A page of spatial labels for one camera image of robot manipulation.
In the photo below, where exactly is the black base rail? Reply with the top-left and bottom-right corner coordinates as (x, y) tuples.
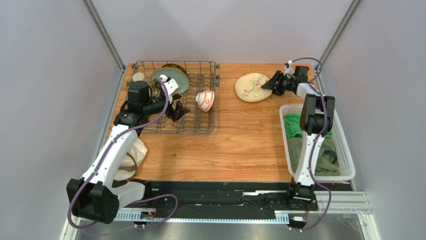
(125, 181), (320, 221)

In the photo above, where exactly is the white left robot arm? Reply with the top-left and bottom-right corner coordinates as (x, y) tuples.
(66, 75), (190, 230)

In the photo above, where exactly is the white plastic basket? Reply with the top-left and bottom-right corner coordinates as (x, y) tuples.
(278, 104), (356, 182)

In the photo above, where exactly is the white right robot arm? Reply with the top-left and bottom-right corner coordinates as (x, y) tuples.
(262, 63), (335, 210)

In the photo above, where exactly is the olive green garment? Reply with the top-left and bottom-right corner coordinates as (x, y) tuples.
(287, 134), (341, 177)

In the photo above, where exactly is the beige canvas bag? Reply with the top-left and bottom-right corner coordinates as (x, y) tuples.
(114, 139), (148, 181)

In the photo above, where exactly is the white red patterned bowl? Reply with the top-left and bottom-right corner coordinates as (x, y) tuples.
(195, 90), (215, 112)

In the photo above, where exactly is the beige bird pattern plate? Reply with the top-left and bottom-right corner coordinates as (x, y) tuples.
(234, 73), (272, 103)

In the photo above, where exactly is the light blue flower plate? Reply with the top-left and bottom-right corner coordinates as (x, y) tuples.
(151, 67), (190, 94)

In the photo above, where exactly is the aluminium frame post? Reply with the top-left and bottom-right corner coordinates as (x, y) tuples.
(82, 0), (126, 73)
(320, 0), (363, 66)

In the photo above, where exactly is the right aluminium frame post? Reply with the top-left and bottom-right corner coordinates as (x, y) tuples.
(320, 0), (363, 66)

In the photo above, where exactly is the beige ceramic cup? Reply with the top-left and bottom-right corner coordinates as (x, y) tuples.
(131, 72), (148, 83)

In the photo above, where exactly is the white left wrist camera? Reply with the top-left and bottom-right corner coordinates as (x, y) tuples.
(157, 74), (181, 96)

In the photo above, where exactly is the grey wire dish rack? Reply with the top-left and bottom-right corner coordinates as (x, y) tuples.
(129, 60), (220, 134)

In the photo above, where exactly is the left aluminium frame post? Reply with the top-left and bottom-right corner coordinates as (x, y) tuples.
(82, 0), (126, 73)

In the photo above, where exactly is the yellow black patterned plate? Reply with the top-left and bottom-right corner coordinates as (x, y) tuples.
(162, 63), (188, 76)

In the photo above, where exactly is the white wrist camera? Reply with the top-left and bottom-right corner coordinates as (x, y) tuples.
(157, 74), (181, 96)
(283, 60), (295, 78)

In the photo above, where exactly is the bright green cloth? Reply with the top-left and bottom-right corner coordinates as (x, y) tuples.
(283, 112), (334, 140)

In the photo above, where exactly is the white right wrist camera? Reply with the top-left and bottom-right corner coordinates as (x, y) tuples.
(283, 60), (295, 78)

